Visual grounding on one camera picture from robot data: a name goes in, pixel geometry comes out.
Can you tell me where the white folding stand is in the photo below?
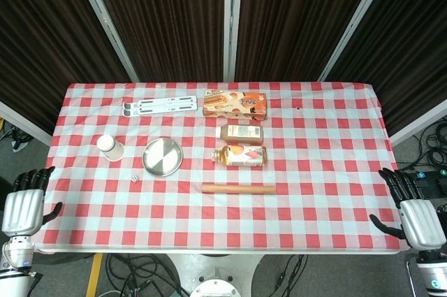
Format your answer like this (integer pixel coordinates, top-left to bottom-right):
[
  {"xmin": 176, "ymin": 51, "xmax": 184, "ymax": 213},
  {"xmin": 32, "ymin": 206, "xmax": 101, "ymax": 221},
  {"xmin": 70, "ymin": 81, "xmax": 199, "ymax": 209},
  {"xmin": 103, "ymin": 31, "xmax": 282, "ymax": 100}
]
[{"xmin": 122, "ymin": 96, "xmax": 199, "ymax": 117}]

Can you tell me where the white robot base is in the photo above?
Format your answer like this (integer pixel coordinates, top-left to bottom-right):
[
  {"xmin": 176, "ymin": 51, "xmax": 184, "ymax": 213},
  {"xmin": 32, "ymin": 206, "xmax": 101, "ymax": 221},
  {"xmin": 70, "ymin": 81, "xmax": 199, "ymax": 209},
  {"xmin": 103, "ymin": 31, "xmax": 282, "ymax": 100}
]
[{"xmin": 167, "ymin": 253, "xmax": 266, "ymax": 297}]

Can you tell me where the orange biscuit box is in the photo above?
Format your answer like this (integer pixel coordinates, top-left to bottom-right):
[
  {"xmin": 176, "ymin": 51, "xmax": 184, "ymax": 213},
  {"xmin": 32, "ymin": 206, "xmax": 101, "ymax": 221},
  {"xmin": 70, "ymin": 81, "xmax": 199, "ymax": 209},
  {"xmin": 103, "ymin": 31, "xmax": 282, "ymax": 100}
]
[{"xmin": 203, "ymin": 89, "xmax": 269, "ymax": 122}]

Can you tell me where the black cable with plug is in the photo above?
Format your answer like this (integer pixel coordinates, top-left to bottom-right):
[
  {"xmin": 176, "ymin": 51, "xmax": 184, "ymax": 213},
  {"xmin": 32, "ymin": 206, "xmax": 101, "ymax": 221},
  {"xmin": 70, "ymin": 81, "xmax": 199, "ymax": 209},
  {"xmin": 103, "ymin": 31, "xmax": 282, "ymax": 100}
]
[{"xmin": 274, "ymin": 254, "xmax": 309, "ymax": 291}]

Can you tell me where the black power strip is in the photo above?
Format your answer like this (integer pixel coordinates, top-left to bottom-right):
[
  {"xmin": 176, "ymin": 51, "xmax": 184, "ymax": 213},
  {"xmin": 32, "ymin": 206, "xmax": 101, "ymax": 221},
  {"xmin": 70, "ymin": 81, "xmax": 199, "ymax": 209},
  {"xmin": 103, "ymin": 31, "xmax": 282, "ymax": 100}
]
[{"xmin": 410, "ymin": 169, "xmax": 447, "ymax": 202}]

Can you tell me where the black floor cable bundle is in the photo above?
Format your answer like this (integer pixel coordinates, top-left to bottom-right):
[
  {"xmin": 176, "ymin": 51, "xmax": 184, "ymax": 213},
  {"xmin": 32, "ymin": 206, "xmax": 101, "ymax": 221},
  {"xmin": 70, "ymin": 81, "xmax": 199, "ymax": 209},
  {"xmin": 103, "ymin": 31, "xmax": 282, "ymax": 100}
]
[
  {"xmin": 415, "ymin": 124, "xmax": 447, "ymax": 174},
  {"xmin": 103, "ymin": 253, "xmax": 191, "ymax": 297}
]

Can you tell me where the white paper cup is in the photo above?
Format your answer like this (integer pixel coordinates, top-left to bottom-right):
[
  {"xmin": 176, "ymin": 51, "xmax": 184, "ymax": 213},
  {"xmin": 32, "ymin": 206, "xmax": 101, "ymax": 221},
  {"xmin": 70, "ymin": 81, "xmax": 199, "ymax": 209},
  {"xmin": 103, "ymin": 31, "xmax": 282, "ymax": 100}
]
[{"xmin": 96, "ymin": 134, "xmax": 126, "ymax": 162}]

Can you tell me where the tea bottle peach label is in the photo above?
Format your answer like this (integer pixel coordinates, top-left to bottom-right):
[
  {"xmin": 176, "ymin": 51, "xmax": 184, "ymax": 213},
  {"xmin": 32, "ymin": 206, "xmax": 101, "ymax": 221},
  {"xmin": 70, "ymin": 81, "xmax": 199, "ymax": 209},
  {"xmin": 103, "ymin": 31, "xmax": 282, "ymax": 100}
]
[{"xmin": 212, "ymin": 145, "xmax": 268, "ymax": 168}]

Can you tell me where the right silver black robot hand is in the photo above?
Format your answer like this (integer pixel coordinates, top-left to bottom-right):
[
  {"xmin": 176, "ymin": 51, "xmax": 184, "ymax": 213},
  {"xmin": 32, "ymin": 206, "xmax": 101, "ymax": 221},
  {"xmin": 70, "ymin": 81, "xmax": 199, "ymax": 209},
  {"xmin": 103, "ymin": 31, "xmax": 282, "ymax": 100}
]
[{"xmin": 369, "ymin": 167, "xmax": 447, "ymax": 249}]

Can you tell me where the white partition post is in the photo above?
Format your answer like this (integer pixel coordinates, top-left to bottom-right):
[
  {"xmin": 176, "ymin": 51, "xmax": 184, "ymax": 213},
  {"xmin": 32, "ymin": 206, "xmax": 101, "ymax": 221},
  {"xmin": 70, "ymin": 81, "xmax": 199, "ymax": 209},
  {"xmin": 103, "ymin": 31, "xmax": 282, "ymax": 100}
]
[
  {"xmin": 222, "ymin": 0, "xmax": 244, "ymax": 82},
  {"xmin": 317, "ymin": 0, "xmax": 397, "ymax": 82},
  {"xmin": 68, "ymin": 0, "xmax": 140, "ymax": 83}
]

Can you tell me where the brown drink bottle white cap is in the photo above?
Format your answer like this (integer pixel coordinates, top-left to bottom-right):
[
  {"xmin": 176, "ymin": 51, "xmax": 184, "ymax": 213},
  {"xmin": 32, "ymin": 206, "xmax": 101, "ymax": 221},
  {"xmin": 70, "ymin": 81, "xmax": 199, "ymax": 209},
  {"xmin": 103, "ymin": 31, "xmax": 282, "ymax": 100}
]
[{"xmin": 215, "ymin": 124, "xmax": 264, "ymax": 145}]

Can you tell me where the red white checkered tablecloth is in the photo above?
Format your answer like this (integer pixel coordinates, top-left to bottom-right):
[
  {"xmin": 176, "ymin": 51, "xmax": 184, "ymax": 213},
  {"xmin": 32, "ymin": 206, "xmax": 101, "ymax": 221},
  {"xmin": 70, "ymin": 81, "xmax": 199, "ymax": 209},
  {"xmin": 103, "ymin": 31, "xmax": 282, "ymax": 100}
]
[{"xmin": 33, "ymin": 82, "xmax": 410, "ymax": 253}]

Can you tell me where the brown wooden rod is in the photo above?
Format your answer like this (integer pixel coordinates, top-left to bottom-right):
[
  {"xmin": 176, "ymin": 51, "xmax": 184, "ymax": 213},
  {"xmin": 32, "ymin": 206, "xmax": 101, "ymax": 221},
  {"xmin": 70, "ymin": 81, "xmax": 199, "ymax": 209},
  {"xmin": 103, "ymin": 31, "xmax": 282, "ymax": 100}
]
[{"xmin": 201, "ymin": 182, "xmax": 277, "ymax": 194}]

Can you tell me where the yellow floor tape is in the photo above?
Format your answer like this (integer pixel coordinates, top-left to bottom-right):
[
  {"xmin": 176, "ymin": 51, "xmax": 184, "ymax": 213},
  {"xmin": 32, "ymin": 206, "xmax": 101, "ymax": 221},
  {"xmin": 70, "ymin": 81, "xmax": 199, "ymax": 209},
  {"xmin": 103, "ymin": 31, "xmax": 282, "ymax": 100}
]
[{"xmin": 85, "ymin": 253, "xmax": 104, "ymax": 297}]

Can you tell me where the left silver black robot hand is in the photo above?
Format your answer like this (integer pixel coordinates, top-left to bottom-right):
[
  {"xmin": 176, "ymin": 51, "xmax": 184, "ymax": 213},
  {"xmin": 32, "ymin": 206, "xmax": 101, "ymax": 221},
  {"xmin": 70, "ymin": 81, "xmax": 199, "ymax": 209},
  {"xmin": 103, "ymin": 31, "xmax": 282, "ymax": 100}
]
[{"xmin": 1, "ymin": 166, "xmax": 64, "ymax": 239}]

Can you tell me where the round metal plate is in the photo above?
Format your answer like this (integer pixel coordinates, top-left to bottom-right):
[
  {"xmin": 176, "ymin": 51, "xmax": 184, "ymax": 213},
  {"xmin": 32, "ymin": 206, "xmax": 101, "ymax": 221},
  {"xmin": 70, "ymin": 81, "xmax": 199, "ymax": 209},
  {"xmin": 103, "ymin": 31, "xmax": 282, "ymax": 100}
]
[{"xmin": 141, "ymin": 137, "xmax": 184, "ymax": 178}]

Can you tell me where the dark ribbed partition panel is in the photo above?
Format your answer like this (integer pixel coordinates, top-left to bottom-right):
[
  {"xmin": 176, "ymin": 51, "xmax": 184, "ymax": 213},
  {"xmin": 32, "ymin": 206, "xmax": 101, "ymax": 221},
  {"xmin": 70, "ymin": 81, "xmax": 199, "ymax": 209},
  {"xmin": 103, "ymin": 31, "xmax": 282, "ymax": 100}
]
[
  {"xmin": 327, "ymin": 0, "xmax": 447, "ymax": 136},
  {"xmin": 0, "ymin": 0, "xmax": 131, "ymax": 134},
  {"xmin": 86, "ymin": 0, "xmax": 228, "ymax": 82},
  {"xmin": 234, "ymin": 0, "xmax": 380, "ymax": 82}
]

